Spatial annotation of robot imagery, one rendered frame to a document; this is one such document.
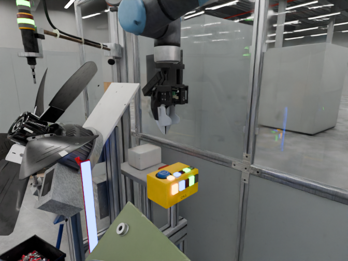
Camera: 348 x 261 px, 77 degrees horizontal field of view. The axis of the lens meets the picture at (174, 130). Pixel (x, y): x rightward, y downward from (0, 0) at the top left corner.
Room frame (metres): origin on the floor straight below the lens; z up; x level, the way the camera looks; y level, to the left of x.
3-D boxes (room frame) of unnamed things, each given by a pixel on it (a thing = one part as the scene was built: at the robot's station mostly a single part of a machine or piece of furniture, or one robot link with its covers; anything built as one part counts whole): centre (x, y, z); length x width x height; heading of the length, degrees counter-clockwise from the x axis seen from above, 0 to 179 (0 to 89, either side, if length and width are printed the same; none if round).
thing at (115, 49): (1.36, 0.36, 1.55); 0.10 x 0.07 x 0.09; 170
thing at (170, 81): (0.65, 0.01, 1.37); 0.09 x 0.08 x 0.12; 45
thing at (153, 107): (0.65, 0.05, 1.31); 0.05 x 0.02 x 0.09; 135
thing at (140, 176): (1.22, 0.16, 0.85); 0.36 x 0.24 x 0.03; 45
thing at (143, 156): (1.29, 0.19, 0.92); 0.17 x 0.16 x 0.11; 135
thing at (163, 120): (0.64, 0.03, 1.26); 0.06 x 0.03 x 0.09; 45
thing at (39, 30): (0.75, 0.46, 1.50); 0.09 x 0.07 x 0.10; 170
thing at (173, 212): (0.70, 0.00, 0.92); 0.03 x 0.03 x 0.12; 45
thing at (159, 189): (0.70, 0.00, 1.02); 0.16 x 0.10 x 0.11; 135
